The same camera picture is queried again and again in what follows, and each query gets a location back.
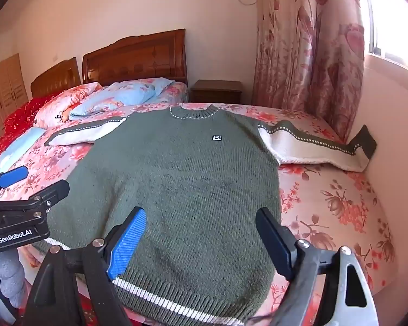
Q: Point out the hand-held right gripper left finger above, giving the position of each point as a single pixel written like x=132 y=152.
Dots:
x=127 y=241

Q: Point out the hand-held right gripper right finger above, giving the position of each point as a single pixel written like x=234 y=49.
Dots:
x=275 y=241

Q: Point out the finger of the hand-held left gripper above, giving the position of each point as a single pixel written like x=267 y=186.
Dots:
x=12 y=176
x=51 y=190

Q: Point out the green knitted sweater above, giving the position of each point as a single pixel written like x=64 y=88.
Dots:
x=190 y=183

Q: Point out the plain light blue pillow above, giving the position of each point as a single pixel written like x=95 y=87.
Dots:
x=17 y=146

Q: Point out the pink floral bed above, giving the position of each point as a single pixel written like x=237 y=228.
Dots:
x=326 y=210

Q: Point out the red blanket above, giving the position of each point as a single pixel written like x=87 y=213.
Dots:
x=20 y=115

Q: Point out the pink floral pillow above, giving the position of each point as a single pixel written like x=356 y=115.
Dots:
x=61 y=103

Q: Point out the beige louvered wardrobe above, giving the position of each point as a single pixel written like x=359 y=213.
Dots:
x=3 y=85

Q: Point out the small wooden headboard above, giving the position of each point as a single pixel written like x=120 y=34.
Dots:
x=57 y=74

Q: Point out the folded light blue floral quilt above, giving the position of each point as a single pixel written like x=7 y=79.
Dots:
x=129 y=91

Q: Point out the large wooden headboard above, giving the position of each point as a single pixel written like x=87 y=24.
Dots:
x=139 y=57

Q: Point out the dark wooden nightstand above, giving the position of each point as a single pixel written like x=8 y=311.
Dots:
x=216 y=91

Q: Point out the pink floral curtain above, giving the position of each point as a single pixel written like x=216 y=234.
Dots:
x=292 y=57

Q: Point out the window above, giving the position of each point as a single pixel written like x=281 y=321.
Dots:
x=394 y=13

